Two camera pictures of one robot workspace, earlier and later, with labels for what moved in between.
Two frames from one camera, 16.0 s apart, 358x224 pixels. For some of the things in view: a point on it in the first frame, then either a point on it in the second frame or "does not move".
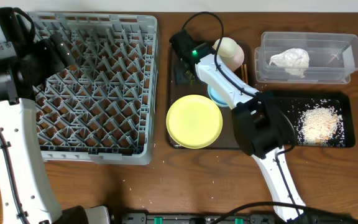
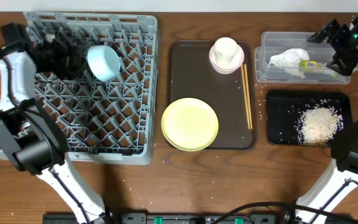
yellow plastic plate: [194, 121] does not move
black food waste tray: [322, 119] does not move
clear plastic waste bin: [307, 58] does not move
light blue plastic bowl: [216, 97] -> [103, 62]
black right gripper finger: [184, 72] -> [342, 64]
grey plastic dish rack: [102, 109] does not move
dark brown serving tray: [174, 145] -> [191, 75]
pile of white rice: [319, 125] does not move
